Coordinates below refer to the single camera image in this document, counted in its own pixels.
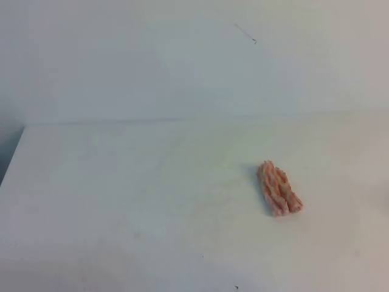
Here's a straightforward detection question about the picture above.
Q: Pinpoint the pink white striped rag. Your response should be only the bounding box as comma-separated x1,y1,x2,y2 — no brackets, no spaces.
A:
256,160,303,217

